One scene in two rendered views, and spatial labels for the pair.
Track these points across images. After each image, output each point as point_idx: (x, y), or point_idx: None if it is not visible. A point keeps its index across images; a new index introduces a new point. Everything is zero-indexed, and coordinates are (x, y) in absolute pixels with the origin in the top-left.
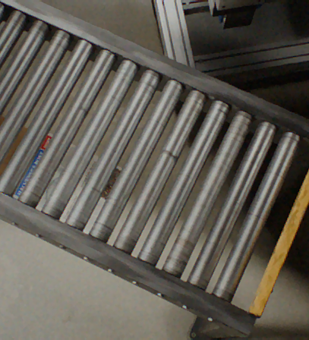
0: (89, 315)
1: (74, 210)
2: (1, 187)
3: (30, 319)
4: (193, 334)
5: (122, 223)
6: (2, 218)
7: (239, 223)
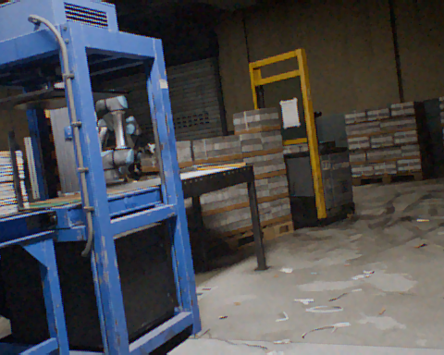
0: (257, 283)
1: (212, 172)
2: (202, 174)
3: (261, 290)
4: (265, 269)
5: (211, 285)
6: (213, 183)
7: (214, 271)
